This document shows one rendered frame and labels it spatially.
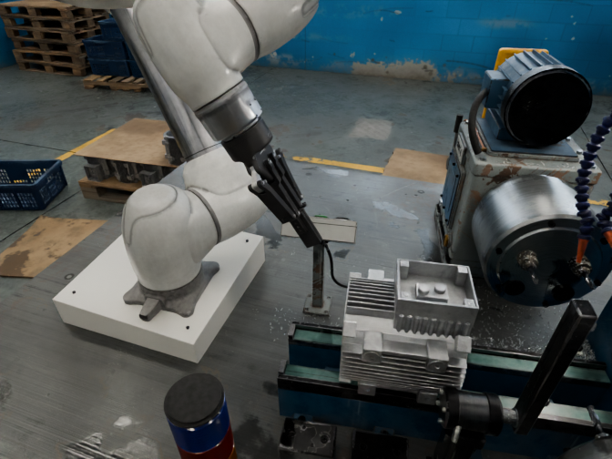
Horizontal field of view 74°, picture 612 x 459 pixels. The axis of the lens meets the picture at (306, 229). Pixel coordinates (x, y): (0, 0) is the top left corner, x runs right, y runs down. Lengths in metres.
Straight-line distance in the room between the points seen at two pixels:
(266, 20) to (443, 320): 0.51
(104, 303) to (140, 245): 0.24
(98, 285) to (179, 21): 0.75
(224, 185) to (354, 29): 5.48
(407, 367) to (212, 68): 0.53
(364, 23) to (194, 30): 5.75
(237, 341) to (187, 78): 0.65
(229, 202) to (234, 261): 0.21
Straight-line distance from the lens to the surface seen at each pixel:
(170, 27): 0.60
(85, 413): 1.02
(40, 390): 1.11
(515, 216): 0.94
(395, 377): 0.73
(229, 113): 0.60
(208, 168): 0.99
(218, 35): 0.61
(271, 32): 0.65
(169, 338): 0.99
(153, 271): 0.96
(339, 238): 0.91
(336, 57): 6.47
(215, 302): 1.03
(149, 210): 0.89
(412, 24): 6.21
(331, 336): 0.88
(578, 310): 0.57
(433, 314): 0.67
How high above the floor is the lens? 1.59
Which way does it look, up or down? 35 degrees down
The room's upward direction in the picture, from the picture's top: straight up
